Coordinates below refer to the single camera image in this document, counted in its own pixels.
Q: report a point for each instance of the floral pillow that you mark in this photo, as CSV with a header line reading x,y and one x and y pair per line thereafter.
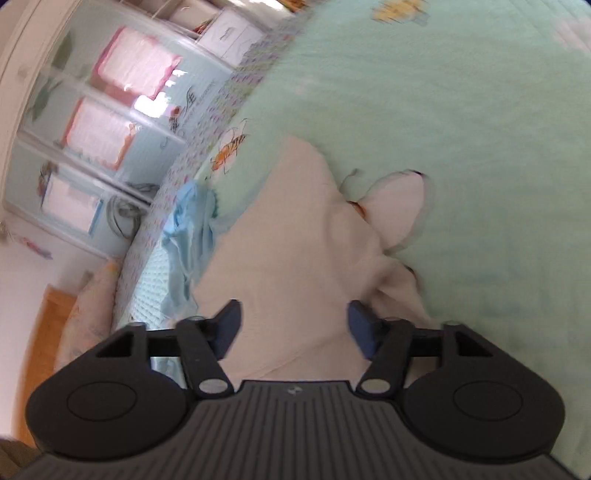
x,y
87,314

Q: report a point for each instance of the wooden headboard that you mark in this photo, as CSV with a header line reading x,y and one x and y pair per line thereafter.
x,y
55,323

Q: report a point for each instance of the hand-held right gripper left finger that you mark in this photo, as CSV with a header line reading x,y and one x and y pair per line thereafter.
x,y
228,327

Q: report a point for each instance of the light blue white jacket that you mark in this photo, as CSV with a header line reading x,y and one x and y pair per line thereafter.
x,y
286,258

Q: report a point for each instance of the white drawer unit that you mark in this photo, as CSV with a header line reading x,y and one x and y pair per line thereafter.
x,y
231,34

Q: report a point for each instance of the purple dotted bedsheet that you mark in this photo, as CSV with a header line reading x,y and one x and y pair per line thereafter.
x,y
203,134

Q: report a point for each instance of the light blue sliding-door wardrobe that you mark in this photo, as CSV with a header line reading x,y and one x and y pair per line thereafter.
x,y
143,152

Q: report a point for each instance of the red hanging wall ornament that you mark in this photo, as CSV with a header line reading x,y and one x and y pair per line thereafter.
x,y
27,242

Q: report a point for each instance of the bee print quilted bedspread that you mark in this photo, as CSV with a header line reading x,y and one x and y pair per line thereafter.
x,y
485,138

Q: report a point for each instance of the orange framed wall chart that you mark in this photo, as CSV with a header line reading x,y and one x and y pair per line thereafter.
x,y
99,134

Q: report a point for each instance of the blue framed wall chart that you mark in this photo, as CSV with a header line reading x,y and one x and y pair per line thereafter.
x,y
69,205

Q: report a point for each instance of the grey hula hoops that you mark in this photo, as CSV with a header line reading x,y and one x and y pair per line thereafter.
x,y
124,214

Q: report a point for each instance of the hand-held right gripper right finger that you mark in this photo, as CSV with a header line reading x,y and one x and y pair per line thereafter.
x,y
360,330

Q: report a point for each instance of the pink framed wall chart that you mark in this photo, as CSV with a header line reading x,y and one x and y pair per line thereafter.
x,y
134,64

